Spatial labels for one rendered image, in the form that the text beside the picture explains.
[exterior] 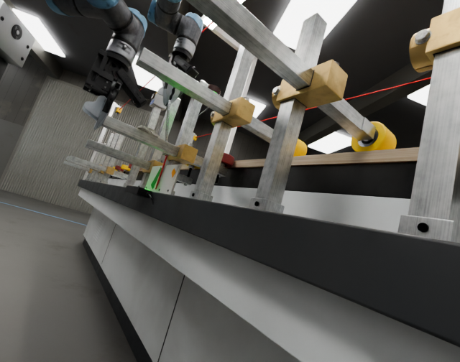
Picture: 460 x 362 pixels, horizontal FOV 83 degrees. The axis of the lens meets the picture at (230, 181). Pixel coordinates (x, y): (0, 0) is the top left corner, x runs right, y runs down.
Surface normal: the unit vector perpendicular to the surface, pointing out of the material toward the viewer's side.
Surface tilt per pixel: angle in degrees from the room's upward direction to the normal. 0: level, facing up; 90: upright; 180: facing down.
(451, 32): 90
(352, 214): 90
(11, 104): 90
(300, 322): 90
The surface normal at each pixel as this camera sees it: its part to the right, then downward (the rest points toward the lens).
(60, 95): 0.20, -0.11
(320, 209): -0.77, -0.33
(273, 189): 0.57, 0.02
